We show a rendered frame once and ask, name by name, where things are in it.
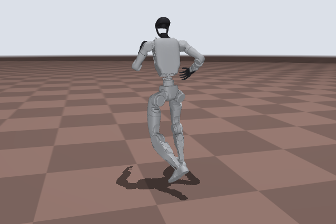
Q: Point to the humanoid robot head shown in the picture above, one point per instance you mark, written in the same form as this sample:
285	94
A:
164	23

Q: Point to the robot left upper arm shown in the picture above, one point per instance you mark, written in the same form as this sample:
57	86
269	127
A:
147	47

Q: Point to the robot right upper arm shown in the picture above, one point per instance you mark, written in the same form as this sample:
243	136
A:
185	47

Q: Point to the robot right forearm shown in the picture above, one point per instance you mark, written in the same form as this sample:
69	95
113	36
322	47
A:
194	67

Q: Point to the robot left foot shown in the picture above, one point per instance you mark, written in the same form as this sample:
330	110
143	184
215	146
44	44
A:
177	174

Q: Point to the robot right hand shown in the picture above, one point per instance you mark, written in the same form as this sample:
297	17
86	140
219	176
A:
187	73

